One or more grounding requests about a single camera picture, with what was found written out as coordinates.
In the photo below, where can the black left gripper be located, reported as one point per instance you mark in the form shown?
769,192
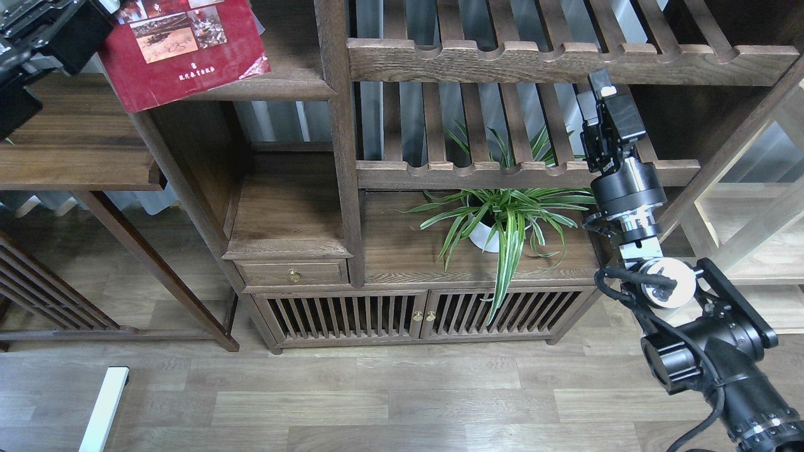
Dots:
42,36

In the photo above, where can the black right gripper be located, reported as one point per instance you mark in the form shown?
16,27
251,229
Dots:
627,190

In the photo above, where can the red cover book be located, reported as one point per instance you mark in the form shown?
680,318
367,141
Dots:
163,51

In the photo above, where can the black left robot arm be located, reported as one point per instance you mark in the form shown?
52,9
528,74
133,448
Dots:
18,104

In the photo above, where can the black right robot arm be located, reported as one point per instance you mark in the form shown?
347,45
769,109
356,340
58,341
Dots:
701,334

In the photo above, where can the green spider plant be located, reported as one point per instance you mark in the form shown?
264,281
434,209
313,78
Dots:
541,206

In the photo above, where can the white plant pot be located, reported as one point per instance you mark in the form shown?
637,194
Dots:
492,232

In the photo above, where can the dark wooden bookshelf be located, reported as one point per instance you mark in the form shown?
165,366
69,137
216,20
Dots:
301,181

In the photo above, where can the white metal base leg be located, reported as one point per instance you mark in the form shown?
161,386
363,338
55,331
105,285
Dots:
105,408

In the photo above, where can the light wooden shelf frame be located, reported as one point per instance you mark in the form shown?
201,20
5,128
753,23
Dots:
749,219

